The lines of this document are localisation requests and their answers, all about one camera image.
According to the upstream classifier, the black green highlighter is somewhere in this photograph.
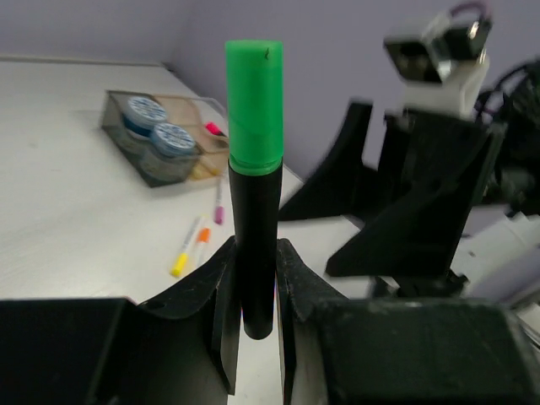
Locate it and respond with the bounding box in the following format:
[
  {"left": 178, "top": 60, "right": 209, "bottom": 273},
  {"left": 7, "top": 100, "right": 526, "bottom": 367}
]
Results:
[{"left": 229, "top": 158, "right": 283, "bottom": 340}]

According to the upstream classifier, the white yellow pen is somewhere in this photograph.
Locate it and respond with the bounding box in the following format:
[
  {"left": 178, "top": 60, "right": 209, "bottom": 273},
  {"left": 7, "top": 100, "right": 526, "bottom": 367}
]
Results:
[{"left": 190, "top": 164, "right": 222, "bottom": 181}]

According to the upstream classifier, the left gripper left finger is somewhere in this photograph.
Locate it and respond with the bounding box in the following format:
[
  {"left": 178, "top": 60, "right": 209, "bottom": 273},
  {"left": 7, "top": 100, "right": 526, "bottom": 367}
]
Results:
[{"left": 1, "top": 240, "right": 240, "bottom": 404}]

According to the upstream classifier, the purple white marker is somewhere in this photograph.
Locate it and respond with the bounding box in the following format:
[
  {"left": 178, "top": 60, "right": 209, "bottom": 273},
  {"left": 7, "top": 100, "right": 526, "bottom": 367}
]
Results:
[{"left": 213, "top": 175, "right": 225, "bottom": 225}]

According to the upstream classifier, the black pink highlighter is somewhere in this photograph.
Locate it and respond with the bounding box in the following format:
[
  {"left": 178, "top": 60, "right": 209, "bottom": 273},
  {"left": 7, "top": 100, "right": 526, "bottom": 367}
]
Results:
[{"left": 205, "top": 121, "right": 225, "bottom": 137}]

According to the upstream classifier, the blue white round jar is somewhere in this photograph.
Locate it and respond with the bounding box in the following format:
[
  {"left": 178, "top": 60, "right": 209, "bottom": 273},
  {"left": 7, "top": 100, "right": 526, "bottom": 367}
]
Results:
[{"left": 122, "top": 96, "right": 168, "bottom": 138}]

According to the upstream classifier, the orange white marker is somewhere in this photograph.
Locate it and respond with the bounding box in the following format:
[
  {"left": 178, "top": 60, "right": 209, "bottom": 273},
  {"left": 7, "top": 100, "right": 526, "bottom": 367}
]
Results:
[{"left": 193, "top": 227, "right": 211, "bottom": 267}]

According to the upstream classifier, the clear plastic container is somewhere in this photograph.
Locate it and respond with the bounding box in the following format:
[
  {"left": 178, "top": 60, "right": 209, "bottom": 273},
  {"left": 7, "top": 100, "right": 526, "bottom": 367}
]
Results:
[{"left": 187, "top": 96, "right": 229, "bottom": 153}]

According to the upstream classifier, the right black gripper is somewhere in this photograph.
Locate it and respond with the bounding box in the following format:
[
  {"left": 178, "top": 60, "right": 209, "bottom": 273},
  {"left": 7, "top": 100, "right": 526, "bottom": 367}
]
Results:
[{"left": 278, "top": 101, "right": 539, "bottom": 291}]

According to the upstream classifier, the dark grey container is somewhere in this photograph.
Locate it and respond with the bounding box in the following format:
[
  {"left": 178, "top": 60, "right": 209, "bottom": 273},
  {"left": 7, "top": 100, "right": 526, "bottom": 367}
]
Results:
[{"left": 100, "top": 90, "right": 199, "bottom": 187}]

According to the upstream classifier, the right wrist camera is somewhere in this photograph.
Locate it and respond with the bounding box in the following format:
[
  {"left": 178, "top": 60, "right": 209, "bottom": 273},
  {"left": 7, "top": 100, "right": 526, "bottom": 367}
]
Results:
[{"left": 383, "top": 1, "right": 493, "bottom": 119}]

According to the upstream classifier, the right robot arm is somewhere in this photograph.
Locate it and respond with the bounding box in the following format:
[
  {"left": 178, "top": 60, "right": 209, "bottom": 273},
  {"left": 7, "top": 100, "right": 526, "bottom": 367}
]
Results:
[{"left": 278, "top": 102, "right": 539, "bottom": 306}]

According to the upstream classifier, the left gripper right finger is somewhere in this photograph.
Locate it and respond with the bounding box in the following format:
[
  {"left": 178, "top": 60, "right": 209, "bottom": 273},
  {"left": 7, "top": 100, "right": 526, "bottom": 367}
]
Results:
[{"left": 277, "top": 239, "right": 539, "bottom": 404}]

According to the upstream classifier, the yellow white marker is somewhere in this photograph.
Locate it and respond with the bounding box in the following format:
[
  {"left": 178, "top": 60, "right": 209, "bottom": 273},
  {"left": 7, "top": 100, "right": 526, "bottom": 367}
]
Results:
[{"left": 170, "top": 215, "right": 208, "bottom": 278}]

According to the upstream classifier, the green highlighter cap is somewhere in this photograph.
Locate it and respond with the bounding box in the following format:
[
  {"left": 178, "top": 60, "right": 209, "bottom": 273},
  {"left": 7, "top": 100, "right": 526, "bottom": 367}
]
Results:
[{"left": 224, "top": 40, "right": 284, "bottom": 176}]

